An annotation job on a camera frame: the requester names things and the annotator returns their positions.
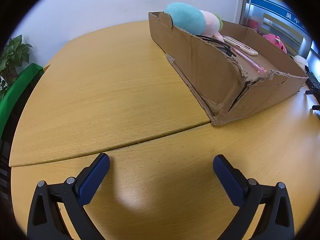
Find brown cardboard box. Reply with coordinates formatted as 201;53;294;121
148;11;309;126

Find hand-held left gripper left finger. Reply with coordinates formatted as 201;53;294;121
27;152;110;240

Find blue wall banner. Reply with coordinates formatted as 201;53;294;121
250;0;313;39

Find teal pink green plush toy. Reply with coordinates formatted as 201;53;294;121
164;2;224;42

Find metal door frame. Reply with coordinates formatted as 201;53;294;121
234;0;251;26

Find white clear phone case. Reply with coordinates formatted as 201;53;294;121
221;35;258;56

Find pink cat-topped pen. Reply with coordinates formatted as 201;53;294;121
231;47;267;75

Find black charger with cables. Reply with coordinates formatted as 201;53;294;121
304;66;320;115

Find green potted plant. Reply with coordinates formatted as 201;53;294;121
0;35;33;98

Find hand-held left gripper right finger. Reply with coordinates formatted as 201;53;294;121
212;154;295;240

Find white plush toy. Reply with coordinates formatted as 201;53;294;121
293;55;310;71

